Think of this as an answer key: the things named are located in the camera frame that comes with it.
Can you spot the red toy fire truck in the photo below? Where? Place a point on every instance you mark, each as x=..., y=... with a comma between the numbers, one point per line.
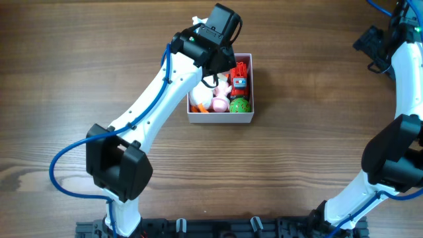
x=239, y=81

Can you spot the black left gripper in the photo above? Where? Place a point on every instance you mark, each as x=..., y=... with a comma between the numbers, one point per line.
x=221, y=63

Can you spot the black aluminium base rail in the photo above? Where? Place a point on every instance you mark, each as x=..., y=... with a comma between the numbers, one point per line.
x=280, y=227

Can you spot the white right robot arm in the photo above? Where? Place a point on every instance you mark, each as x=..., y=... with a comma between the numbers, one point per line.
x=390, y=168

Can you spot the green ball red numbers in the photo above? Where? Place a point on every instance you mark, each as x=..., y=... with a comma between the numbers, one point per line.
x=240, y=105

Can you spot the white duck plush toy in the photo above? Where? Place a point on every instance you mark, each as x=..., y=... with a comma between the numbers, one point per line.
x=200, y=98

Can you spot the white box pink inside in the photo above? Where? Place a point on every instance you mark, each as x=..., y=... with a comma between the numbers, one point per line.
x=227, y=117

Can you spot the pink pig plush toy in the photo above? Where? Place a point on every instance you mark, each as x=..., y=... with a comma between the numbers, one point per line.
x=220, y=102

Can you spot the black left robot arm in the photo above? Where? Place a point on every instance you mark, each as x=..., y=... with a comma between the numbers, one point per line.
x=116, y=156

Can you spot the yellow wooden rattle drum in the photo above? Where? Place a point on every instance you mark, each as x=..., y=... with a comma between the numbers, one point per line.
x=222, y=77

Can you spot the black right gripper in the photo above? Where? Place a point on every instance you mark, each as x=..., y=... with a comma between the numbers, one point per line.
x=370, y=44

